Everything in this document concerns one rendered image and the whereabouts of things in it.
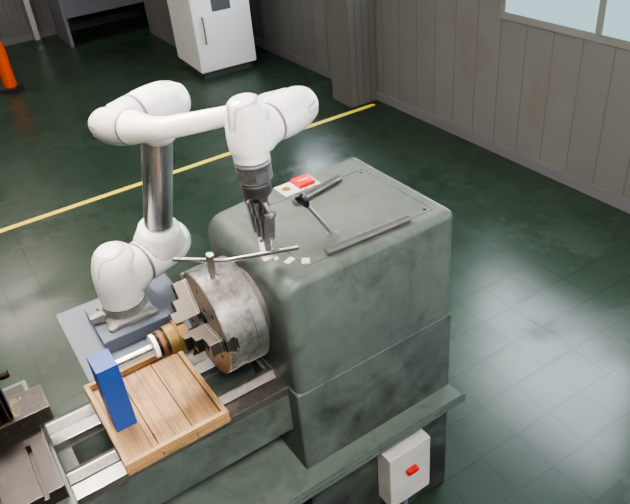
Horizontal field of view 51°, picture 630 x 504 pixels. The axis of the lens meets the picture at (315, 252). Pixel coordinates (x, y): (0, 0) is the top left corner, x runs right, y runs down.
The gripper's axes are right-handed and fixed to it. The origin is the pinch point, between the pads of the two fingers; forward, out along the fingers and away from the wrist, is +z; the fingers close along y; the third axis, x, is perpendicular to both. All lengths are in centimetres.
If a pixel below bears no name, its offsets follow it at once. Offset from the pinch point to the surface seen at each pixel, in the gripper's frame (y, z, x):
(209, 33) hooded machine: -489, 81, 207
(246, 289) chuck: -1.3, 10.9, -7.0
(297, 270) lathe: 6.6, 6.0, 4.9
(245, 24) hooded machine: -486, 81, 246
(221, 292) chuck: -3.0, 9.7, -13.5
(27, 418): -14, 30, -69
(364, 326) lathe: 11.0, 31.8, 22.2
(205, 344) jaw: -0.9, 22.0, -21.7
